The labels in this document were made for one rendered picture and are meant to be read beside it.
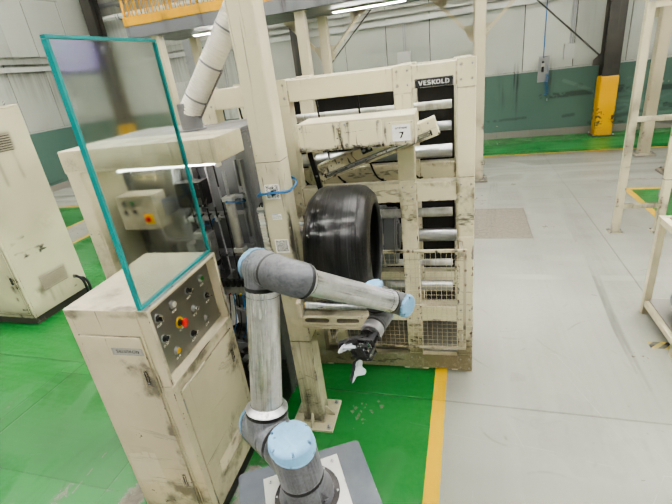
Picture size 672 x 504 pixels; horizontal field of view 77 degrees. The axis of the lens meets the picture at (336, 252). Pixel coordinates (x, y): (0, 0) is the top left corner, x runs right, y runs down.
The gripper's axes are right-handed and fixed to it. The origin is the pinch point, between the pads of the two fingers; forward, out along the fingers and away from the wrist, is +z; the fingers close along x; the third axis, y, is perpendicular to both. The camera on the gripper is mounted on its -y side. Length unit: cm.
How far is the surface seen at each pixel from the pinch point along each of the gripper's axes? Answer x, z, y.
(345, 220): -38, -52, -12
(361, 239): -28, -51, -6
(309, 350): 36, -45, -64
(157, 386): -11, 31, -73
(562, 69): 84, -1000, -18
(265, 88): -101, -63, -34
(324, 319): 14, -46, -44
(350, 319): 18, -51, -31
